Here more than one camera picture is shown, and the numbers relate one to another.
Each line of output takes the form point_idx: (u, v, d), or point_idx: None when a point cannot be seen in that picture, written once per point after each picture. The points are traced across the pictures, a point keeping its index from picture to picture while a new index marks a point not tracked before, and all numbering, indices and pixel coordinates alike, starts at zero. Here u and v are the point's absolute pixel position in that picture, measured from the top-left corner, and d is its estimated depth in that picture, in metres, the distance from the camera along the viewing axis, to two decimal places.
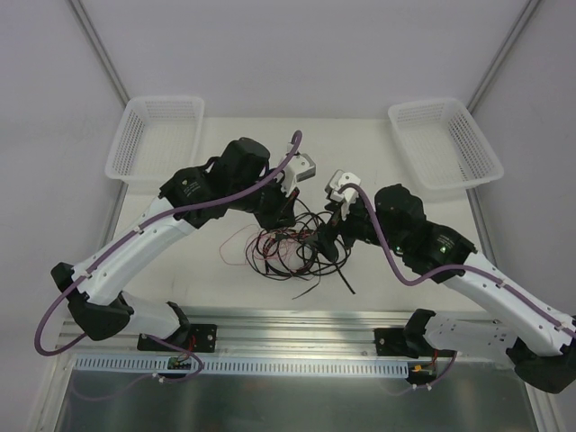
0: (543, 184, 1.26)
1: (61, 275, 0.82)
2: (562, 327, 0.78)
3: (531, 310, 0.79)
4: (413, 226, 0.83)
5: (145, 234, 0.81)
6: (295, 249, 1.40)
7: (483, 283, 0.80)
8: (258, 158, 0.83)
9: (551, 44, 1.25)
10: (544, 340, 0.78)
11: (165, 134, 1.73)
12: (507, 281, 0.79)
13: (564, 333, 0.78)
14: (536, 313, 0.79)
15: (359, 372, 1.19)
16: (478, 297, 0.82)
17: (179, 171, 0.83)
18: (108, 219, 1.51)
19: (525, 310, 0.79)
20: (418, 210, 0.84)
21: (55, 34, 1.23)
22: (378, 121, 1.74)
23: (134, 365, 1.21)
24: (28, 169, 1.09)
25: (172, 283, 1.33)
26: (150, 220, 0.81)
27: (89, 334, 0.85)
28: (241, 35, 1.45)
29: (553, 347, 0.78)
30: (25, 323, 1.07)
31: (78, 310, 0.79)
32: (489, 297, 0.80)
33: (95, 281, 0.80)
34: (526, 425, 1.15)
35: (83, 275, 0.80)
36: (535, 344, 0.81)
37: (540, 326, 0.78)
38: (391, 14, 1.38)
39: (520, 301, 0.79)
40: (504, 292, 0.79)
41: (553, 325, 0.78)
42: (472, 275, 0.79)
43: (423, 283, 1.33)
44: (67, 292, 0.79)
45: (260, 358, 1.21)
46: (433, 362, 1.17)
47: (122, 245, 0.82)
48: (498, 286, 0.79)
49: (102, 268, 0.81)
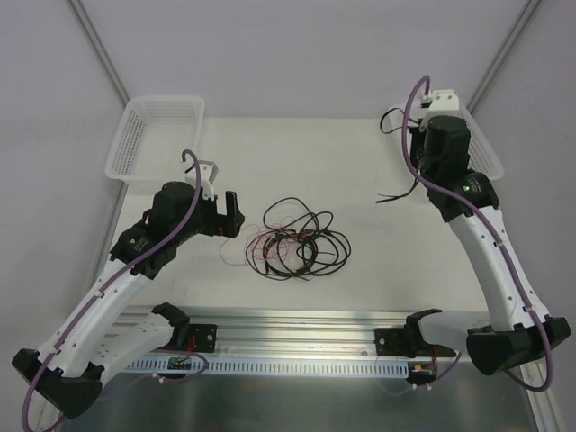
0: (542, 184, 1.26)
1: (24, 361, 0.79)
2: (530, 309, 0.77)
3: (509, 281, 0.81)
4: (451, 157, 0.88)
5: (108, 295, 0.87)
6: (295, 249, 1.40)
7: (482, 234, 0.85)
8: (185, 199, 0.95)
9: (552, 43, 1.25)
10: (505, 310, 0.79)
11: (165, 134, 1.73)
12: (506, 243, 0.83)
13: (528, 316, 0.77)
14: (512, 284, 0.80)
15: (359, 372, 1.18)
16: (473, 248, 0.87)
17: (121, 235, 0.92)
18: (108, 219, 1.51)
19: (505, 277, 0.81)
20: (463, 145, 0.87)
21: (54, 33, 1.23)
22: (378, 121, 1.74)
23: (134, 366, 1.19)
24: (28, 170, 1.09)
25: (172, 283, 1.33)
26: (109, 281, 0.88)
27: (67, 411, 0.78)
28: (241, 35, 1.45)
29: (509, 323, 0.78)
30: (23, 325, 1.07)
31: (56, 385, 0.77)
32: (481, 248, 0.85)
33: (66, 354, 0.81)
34: (526, 425, 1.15)
35: (51, 353, 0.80)
36: (496, 315, 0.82)
37: (509, 297, 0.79)
38: (391, 13, 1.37)
39: (507, 267, 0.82)
40: (497, 251, 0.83)
41: (522, 302, 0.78)
42: (477, 220, 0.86)
43: (423, 283, 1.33)
44: (40, 373, 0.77)
45: (259, 358, 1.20)
46: (433, 362, 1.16)
47: (86, 311, 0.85)
48: (495, 245, 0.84)
49: (70, 340, 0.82)
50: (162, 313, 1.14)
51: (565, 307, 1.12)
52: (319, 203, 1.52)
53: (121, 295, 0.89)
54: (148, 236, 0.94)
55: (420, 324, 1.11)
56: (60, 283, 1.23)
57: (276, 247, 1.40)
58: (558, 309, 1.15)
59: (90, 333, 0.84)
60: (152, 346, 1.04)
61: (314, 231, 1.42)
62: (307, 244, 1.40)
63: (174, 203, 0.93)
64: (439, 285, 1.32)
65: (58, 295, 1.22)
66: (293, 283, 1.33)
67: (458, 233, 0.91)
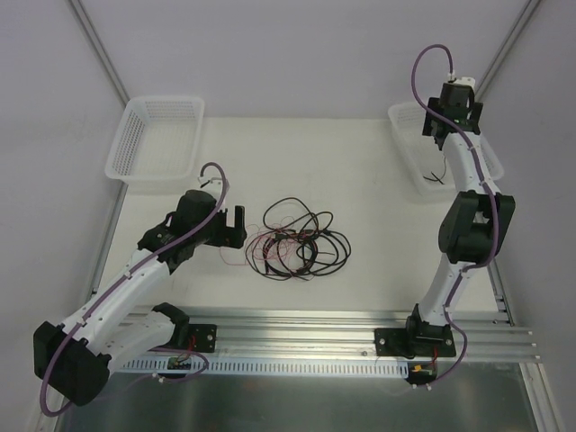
0: (543, 184, 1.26)
1: (48, 335, 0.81)
2: (484, 182, 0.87)
3: (473, 166, 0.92)
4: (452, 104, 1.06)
5: (135, 277, 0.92)
6: (295, 249, 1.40)
7: (460, 144, 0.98)
8: (207, 205, 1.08)
9: (552, 42, 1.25)
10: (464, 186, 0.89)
11: (165, 134, 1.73)
12: (478, 148, 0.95)
13: (481, 187, 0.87)
14: (473, 168, 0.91)
15: (359, 372, 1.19)
16: (453, 157, 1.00)
17: (148, 231, 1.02)
18: (108, 219, 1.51)
19: (469, 166, 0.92)
20: (463, 95, 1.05)
21: (54, 33, 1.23)
22: (379, 121, 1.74)
23: (134, 365, 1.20)
24: (27, 169, 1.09)
25: (172, 283, 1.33)
26: (139, 264, 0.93)
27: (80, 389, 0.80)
28: (241, 36, 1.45)
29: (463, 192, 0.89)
30: (24, 325, 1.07)
31: (81, 356, 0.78)
32: (457, 152, 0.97)
33: (91, 327, 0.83)
34: (526, 425, 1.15)
35: (78, 324, 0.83)
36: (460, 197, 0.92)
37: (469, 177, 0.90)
38: (391, 13, 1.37)
39: (472, 161, 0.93)
40: (467, 151, 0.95)
41: (480, 179, 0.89)
42: (457, 136, 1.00)
43: (423, 282, 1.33)
44: (66, 340, 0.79)
45: (260, 358, 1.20)
46: (432, 362, 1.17)
47: (115, 290, 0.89)
48: (468, 148, 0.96)
49: (97, 314, 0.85)
50: (161, 312, 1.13)
51: (565, 306, 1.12)
52: (319, 203, 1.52)
53: (147, 280, 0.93)
54: (172, 234, 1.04)
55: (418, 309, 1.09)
56: (60, 282, 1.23)
57: (276, 247, 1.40)
58: (558, 309, 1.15)
59: (115, 310, 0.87)
60: (149, 346, 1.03)
61: (314, 231, 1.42)
62: (307, 244, 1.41)
63: (199, 206, 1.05)
64: None
65: (58, 295, 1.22)
66: (293, 283, 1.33)
67: (446, 153, 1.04)
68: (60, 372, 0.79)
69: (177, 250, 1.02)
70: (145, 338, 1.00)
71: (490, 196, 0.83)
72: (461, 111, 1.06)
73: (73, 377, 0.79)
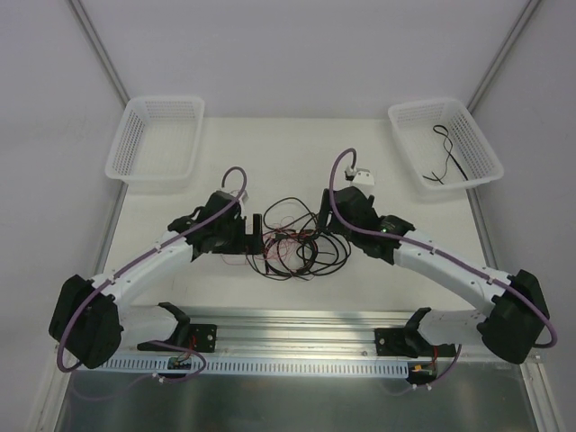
0: (543, 184, 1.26)
1: (76, 288, 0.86)
2: (492, 278, 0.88)
3: (463, 270, 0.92)
4: (359, 214, 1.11)
5: (164, 253, 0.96)
6: (295, 249, 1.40)
7: (418, 252, 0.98)
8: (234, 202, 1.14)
9: (552, 43, 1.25)
10: (478, 293, 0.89)
11: (166, 134, 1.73)
12: (437, 247, 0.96)
13: (496, 284, 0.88)
14: (466, 271, 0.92)
15: (359, 372, 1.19)
16: (422, 267, 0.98)
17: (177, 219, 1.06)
18: (108, 219, 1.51)
19: (457, 271, 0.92)
20: (363, 202, 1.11)
21: (55, 33, 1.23)
22: (378, 121, 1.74)
23: (134, 365, 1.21)
24: (28, 169, 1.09)
25: (172, 283, 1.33)
26: (169, 240, 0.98)
27: (94, 352, 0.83)
28: (240, 36, 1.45)
29: (488, 301, 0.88)
30: (24, 325, 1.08)
31: (103, 312, 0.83)
32: (426, 263, 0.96)
33: (120, 286, 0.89)
34: (526, 425, 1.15)
35: (108, 280, 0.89)
36: (475, 303, 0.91)
37: (472, 281, 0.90)
38: (391, 14, 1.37)
39: (453, 262, 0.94)
40: (436, 256, 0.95)
41: (484, 279, 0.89)
42: (408, 247, 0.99)
43: (423, 283, 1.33)
44: (94, 294, 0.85)
45: (260, 358, 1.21)
46: (433, 362, 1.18)
47: (143, 260, 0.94)
48: (431, 253, 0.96)
49: (126, 277, 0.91)
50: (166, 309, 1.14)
51: (566, 307, 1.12)
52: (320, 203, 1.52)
53: (173, 258, 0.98)
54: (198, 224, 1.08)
55: (420, 331, 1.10)
56: (61, 282, 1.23)
57: (277, 247, 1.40)
58: (558, 308, 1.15)
59: (142, 276, 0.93)
60: (150, 337, 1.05)
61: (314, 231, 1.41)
62: (307, 244, 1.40)
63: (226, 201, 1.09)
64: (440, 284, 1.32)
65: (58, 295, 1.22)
66: (293, 283, 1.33)
67: (404, 265, 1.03)
68: (80, 328, 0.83)
69: (202, 239, 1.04)
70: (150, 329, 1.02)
71: (514, 290, 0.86)
72: (369, 214, 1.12)
73: (91, 336, 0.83)
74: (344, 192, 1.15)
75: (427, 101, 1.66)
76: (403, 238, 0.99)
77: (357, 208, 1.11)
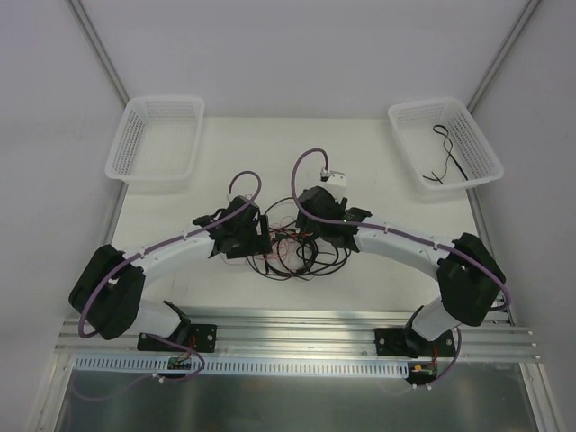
0: (542, 184, 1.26)
1: (104, 258, 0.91)
2: (437, 244, 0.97)
3: (412, 241, 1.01)
4: (322, 208, 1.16)
5: (189, 241, 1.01)
6: (295, 249, 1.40)
7: (373, 233, 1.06)
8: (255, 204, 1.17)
9: (552, 43, 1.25)
10: (427, 259, 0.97)
11: (166, 134, 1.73)
12: (391, 226, 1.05)
13: (441, 249, 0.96)
14: (415, 242, 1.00)
15: (359, 372, 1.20)
16: (380, 247, 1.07)
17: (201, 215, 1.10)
18: (108, 219, 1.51)
19: (408, 243, 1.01)
20: (325, 199, 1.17)
21: (55, 33, 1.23)
22: (378, 121, 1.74)
23: (134, 365, 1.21)
24: (28, 170, 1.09)
25: (172, 283, 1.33)
26: (195, 231, 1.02)
27: (112, 319, 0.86)
28: (240, 36, 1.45)
29: (435, 265, 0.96)
30: (24, 325, 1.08)
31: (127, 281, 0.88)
32: (382, 241, 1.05)
33: (147, 261, 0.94)
34: (525, 425, 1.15)
35: (138, 254, 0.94)
36: (427, 270, 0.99)
37: (421, 250, 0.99)
38: (391, 14, 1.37)
39: (403, 237, 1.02)
40: (389, 233, 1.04)
41: (431, 247, 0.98)
42: (365, 230, 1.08)
43: (423, 283, 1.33)
44: (123, 263, 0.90)
45: (260, 358, 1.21)
46: (433, 362, 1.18)
47: (171, 243, 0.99)
48: (385, 231, 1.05)
49: (154, 255, 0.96)
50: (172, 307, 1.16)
51: (565, 307, 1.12)
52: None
53: (195, 248, 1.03)
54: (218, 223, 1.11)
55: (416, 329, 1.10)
56: (61, 282, 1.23)
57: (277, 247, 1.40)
58: (558, 308, 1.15)
59: (167, 258, 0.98)
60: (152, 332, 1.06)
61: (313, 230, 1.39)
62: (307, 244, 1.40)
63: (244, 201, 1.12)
64: None
65: (59, 295, 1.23)
66: (293, 283, 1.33)
67: (367, 248, 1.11)
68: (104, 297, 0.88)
69: (221, 238, 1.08)
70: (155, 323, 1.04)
71: (456, 251, 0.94)
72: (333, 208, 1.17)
73: (112, 304, 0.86)
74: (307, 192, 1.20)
75: (427, 101, 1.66)
76: (360, 225, 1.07)
77: (321, 204, 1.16)
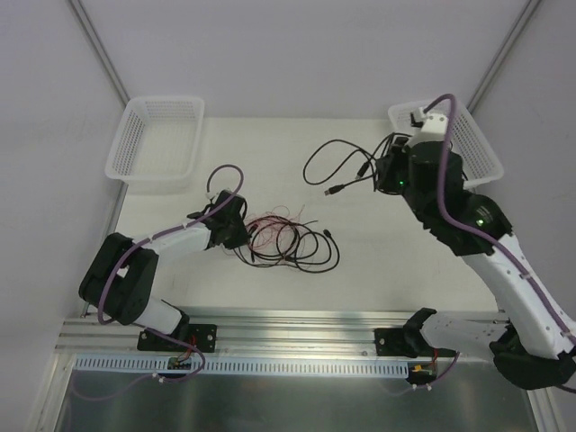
0: (542, 184, 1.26)
1: (114, 246, 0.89)
2: (568, 333, 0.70)
3: (544, 309, 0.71)
4: (446, 184, 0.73)
5: (188, 230, 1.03)
6: (275, 238, 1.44)
7: (508, 269, 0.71)
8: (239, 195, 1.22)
9: (552, 43, 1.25)
10: (545, 341, 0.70)
11: (166, 134, 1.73)
12: (533, 274, 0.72)
13: (568, 340, 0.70)
14: (547, 312, 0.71)
15: (359, 372, 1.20)
16: (498, 284, 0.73)
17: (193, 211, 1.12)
18: (109, 220, 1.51)
19: (537, 306, 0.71)
20: (456, 172, 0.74)
21: (55, 34, 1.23)
22: (379, 121, 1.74)
23: (135, 365, 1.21)
24: (27, 171, 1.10)
25: (172, 283, 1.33)
26: (194, 221, 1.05)
27: (129, 303, 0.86)
28: (240, 37, 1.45)
29: (549, 352, 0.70)
30: (24, 325, 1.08)
31: (140, 265, 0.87)
32: (507, 284, 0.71)
33: (157, 245, 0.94)
34: (526, 425, 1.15)
35: (148, 238, 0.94)
36: (529, 342, 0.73)
37: (547, 327, 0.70)
38: (390, 15, 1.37)
39: (536, 296, 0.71)
40: (524, 282, 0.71)
41: (559, 328, 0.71)
42: (501, 256, 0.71)
43: (423, 283, 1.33)
44: (135, 247, 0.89)
45: (260, 358, 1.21)
46: (433, 361, 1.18)
47: (174, 231, 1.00)
48: (521, 276, 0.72)
49: (161, 239, 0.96)
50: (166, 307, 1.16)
51: (565, 307, 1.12)
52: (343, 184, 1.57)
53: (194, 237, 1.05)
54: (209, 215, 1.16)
55: (423, 335, 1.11)
56: (61, 282, 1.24)
57: (262, 236, 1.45)
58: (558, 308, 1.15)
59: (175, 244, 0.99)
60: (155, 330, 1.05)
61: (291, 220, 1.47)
62: (292, 231, 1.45)
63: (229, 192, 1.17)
64: (439, 284, 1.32)
65: (58, 295, 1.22)
66: (293, 283, 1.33)
67: (472, 267, 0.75)
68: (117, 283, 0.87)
69: (216, 229, 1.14)
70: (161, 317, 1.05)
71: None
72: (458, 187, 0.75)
73: (127, 289, 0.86)
74: (426, 146, 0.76)
75: (427, 101, 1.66)
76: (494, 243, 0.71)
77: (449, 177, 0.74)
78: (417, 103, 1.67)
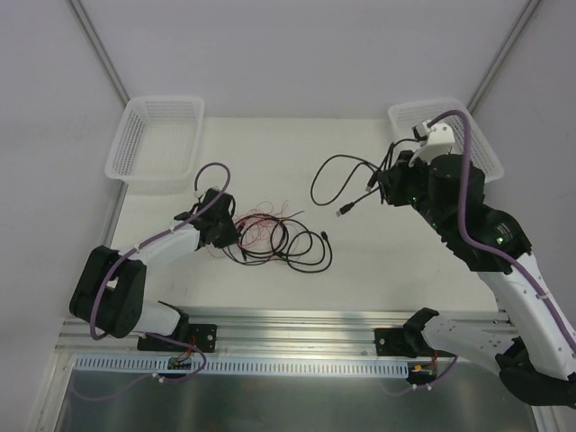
0: (543, 184, 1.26)
1: (100, 259, 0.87)
2: None
3: (558, 331, 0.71)
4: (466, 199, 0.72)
5: (176, 235, 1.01)
6: (264, 237, 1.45)
7: (524, 290, 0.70)
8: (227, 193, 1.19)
9: (552, 44, 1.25)
10: (556, 362, 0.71)
11: (165, 134, 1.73)
12: (548, 295, 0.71)
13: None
14: (561, 334, 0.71)
15: (359, 372, 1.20)
16: (512, 304, 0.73)
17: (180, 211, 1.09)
18: (109, 220, 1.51)
19: (552, 328, 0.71)
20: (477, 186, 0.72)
21: (55, 34, 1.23)
22: (379, 121, 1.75)
23: (135, 366, 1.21)
24: (27, 171, 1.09)
25: (172, 283, 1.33)
26: (180, 225, 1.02)
27: (121, 319, 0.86)
28: (240, 37, 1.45)
29: (560, 372, 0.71)
30: (24, 325, 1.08)
31: (129, 280, 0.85)
32: (523, 305, 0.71)
33: (142, 256, 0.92)
34: (526, 425, 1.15)
35: (134, 248, 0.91)
36: (539, 361, 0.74)
37: (560, 348, 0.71)
38: (391, 15, 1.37)
39: (552, 319, 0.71)
40: (540, 303, 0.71)
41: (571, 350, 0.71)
42: (518, 276, 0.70)
43: (423, 283, 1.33)
44: (121, 261, 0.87)
45: (260, 358, 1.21)
46: (433, 361, 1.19)
47: (160, 238, 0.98)
48: (537, 298, 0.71)
49: (148, 250, 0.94)
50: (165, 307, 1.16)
51: (566, 307, 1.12)
52: (359, 186, 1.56)
53: (184, 239, 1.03)
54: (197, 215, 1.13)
55: (423, 334, 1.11)
56: (61, 282, 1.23)
57: (251, 234, 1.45)
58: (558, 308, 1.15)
59: (162, 251, 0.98)
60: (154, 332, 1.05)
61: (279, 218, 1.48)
62: (281, 228, 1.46)
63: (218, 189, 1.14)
64: (440, 284, 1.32)
65: (58, 296, 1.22)
66: (293, 283, 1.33)
67: (488, 284, 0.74)
68: (107, 298, 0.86)
69: (205, 229, 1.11)
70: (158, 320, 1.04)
71: None
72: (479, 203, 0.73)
73: (117, 304, 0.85)
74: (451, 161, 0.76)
75: (427, 101, 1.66)
76: (515, 263, 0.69)
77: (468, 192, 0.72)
78: (417, 103, 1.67)
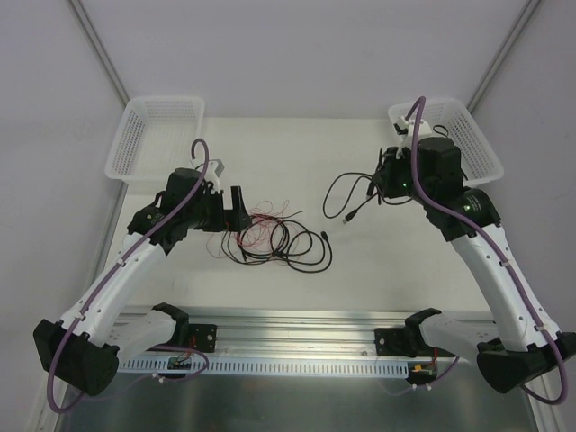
0: (543, 184, 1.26)
1: (46, 334, 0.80)
2: (542, 328, 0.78)
3: (520, 300, 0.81)
4: (445, 174, 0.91)
5: (129, 264, 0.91)
6: (265, 237, 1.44)
7: (488, 254, 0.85)
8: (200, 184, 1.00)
9: (552, 44, 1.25)
10: (517, 330, 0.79)
11: (166, 134, 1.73)
12: (512, 264, 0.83)
13: (541, 335, 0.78)
14: (522, 303, 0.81)
15: (359, 372, 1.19)
16: (479, 270, 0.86)
17: (138, 212, 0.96)
18: (108, 220, 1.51)
19: (513, 295, 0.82)
20: (454, 162, 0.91)
21: (55, 35, 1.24)
22: (379, 121, 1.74)
23: (134, 366, 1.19)
24: (28, 171, 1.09)
25: (172, 283, 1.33)
26: (131, 249, 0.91)
27: (88, 385, 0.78)
28: (241, 37, 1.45)
29: (521, 342, 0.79)
30: (24, 326, 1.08)
31: (78, 353, 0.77)
32: (488, 269, 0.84)
33: (90, 320, 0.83)
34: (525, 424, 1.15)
35: (76, 319, 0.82)
36: (505, 331, 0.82)
37: (521, 317, 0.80)
38: (390, 15, 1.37)
39: (514, 286, 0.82)
40: (503, 269, 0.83)
41: (534, 322, 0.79)
42: (481, 240, 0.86)
43: (423, 283, 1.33)
44: (66, 337, 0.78)
45: (260, 358, 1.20)
46: (433, 361, 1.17)
47: (107, 282, 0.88)
48: (500, 264, 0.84)
49: (95, 307, 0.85)
50: (163, 310, 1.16)
51: (565, 306, 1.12)
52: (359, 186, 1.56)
53: (141, 265, 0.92)
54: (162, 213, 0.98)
55: (420, 327, 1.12)
56: (61, 283, 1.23)
57: (252, 234, 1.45)
58: (557, 306, 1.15)
59: (113, 299, 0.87)
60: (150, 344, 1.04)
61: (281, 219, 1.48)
62: (281, 228, 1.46)
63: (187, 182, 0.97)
64: (440, 284, 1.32)
65: (58, 296, 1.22)
66: (292, 283, 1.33)
67: (460, 252, 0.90)
68: (67, 368, 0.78)
69: (171, 231, 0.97)
70: (151, 335, 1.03)
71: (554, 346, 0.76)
72: (456, 180, 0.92)
73: (77, 373, 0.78)
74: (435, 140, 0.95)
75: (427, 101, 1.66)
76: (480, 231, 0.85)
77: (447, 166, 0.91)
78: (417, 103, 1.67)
